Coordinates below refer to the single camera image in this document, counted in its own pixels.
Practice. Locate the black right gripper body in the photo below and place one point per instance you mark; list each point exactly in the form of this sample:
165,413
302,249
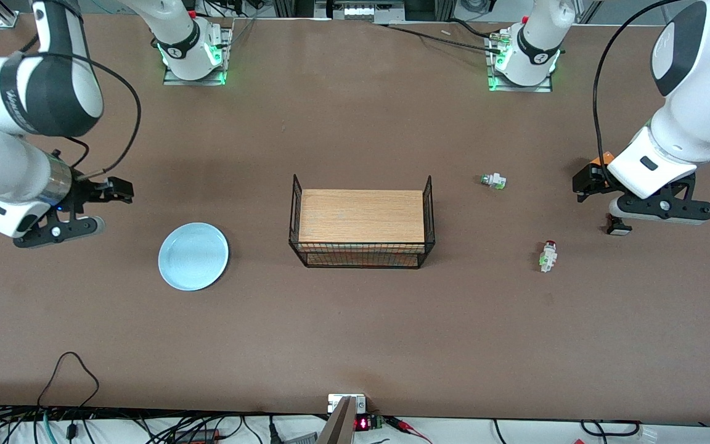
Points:
86,192

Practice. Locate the red pushbutton switch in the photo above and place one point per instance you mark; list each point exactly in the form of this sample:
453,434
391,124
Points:
548,256

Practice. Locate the light blue plate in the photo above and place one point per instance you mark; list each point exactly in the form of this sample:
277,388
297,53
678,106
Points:
193,256

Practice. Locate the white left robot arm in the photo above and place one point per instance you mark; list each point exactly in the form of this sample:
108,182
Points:
700,117

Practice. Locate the black square pushbutton white cap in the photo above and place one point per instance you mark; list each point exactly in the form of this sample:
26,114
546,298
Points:
619,230

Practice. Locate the wooden shelf board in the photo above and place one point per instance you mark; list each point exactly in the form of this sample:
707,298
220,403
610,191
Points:
361,216

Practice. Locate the black power adapter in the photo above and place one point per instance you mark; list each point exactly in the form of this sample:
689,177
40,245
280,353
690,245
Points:
198,435

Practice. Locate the red display circuit board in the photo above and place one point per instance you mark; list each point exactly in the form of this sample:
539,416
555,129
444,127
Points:
362,423

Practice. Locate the orange switch enclosure box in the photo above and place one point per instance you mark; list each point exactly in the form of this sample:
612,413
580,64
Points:
607,158

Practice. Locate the green pushbutton switch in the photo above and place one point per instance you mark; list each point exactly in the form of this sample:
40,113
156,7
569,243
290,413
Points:
493,181

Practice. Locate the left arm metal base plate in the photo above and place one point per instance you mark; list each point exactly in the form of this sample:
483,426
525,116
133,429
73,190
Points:
518,89

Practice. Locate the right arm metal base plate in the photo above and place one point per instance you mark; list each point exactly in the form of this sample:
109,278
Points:
207,81

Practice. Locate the metal frame white connector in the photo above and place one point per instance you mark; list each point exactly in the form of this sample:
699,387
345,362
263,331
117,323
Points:
358,11

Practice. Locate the white metal bracket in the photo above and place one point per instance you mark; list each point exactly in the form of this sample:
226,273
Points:
333,404

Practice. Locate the grey camera pole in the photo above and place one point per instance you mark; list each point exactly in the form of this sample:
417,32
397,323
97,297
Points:
339,425

